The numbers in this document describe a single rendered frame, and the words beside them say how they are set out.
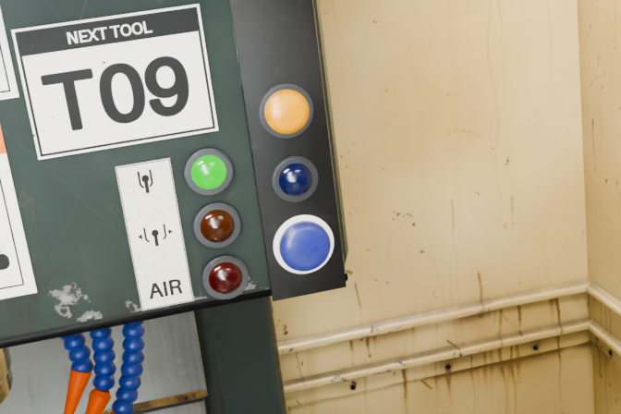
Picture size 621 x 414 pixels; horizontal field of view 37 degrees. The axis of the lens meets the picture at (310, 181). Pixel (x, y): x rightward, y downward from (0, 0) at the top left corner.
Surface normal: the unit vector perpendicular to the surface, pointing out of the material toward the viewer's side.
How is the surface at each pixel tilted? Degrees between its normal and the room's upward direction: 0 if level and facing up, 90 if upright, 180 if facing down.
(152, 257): 90
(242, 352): 90
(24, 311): 90
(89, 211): 90
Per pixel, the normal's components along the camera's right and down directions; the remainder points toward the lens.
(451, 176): 0.21, 0.25
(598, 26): -0.97, 0.17
